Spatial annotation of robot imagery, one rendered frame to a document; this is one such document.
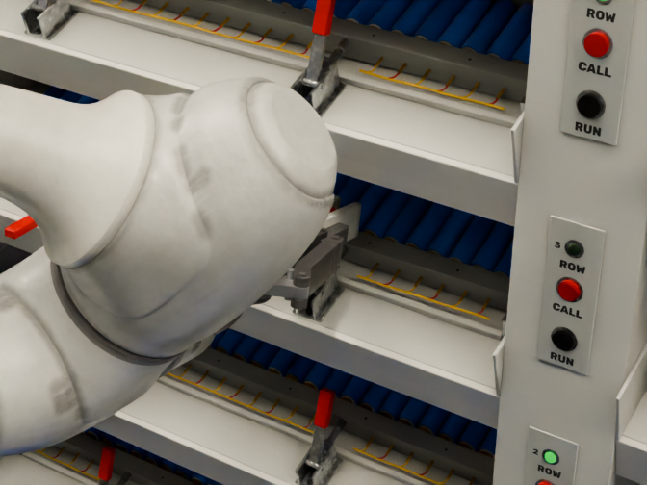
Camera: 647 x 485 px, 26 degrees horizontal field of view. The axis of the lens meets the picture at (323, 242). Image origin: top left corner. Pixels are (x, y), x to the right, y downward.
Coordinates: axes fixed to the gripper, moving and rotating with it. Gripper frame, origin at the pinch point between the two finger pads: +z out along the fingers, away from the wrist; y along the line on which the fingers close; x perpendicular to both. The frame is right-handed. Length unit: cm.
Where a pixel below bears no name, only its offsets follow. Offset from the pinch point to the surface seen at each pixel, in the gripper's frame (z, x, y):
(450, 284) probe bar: 4.3, -3.3, 9.9
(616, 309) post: -4.4, 2.6, 26.2
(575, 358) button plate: -3.4, -2.4, 23.7
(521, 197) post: -5.9, 9.0, 18.4
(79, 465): 13, -41, -34
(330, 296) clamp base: 0.8, -6.2, 1.0
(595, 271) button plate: -5.1, 5.1, 24.4
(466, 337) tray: 2.0, -6.2, 13.0
